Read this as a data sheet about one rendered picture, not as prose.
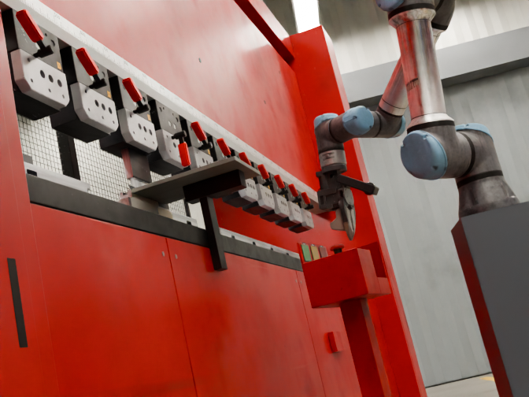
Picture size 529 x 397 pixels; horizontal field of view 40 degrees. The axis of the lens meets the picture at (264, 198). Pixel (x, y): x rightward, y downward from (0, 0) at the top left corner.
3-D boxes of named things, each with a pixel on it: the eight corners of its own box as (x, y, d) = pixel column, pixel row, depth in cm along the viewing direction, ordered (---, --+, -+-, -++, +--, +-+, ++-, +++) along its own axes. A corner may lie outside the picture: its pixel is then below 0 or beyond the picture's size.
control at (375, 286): (368, 293, 185) (350, 224, 190) (312, 308, 192) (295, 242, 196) (391, 293, 203) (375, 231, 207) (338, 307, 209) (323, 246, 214)
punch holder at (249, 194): (245, 194, 247) (234, 148, 251) (222, 201, 250) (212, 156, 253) (259, 201, 261) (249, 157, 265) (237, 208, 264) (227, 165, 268)
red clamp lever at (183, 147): (190, 163, 194) (183, 129, 196) (176, 168, 195) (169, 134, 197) (193, 165, 196) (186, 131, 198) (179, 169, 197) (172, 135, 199)
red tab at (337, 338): (338, 351, 254) (332, 331, 256) (332, 352, 255) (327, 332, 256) (346, 350, 268) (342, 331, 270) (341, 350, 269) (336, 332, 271)
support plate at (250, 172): (235, 160, 164) (234, 155, 165) (131, 193, 171) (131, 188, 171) (260, 175, 181) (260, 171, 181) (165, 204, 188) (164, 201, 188)
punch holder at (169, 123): (168, 156, 191) (156, 98, 195) (138, 165, 193) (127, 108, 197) (190, 168, 205) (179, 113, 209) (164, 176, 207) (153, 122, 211)
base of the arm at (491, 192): (514, 213, 190) (502, 178, 193) (527, 202, 176) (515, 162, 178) (456, 228, 191) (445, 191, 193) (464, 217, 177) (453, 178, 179)
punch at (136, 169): (135, 184, 176) (127, 147, 178) (127, 187, 176) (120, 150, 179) (153, 191, 185) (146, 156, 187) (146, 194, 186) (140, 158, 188)
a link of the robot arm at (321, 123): (324, 110, 207) (306, 120, 214) (331, 147, 205) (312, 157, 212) (345, 112, 211) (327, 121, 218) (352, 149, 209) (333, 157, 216)
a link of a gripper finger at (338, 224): (335, 243, 207) (330, 211, 209) (355, 239, 205) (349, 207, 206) (331, 243, 204) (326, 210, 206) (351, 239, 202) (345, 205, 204)
